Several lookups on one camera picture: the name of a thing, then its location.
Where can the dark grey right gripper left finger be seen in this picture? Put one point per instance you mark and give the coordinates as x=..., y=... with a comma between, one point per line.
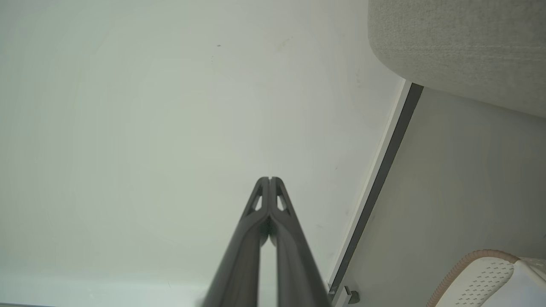
x=239, y=264

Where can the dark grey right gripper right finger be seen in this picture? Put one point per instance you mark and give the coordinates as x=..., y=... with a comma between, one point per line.
x=296, y=264

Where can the white laundry basket tan rim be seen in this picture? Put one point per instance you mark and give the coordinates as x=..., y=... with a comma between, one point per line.
x=482, y=281

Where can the grey metal foot plate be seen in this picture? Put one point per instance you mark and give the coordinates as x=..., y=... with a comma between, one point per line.
x=350, y=295

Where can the white and black baseboard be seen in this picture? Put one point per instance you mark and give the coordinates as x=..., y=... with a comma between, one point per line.
x=379, y=179

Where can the grey fabric sofa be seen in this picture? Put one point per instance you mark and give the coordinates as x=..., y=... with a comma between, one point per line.
x=469, y=42

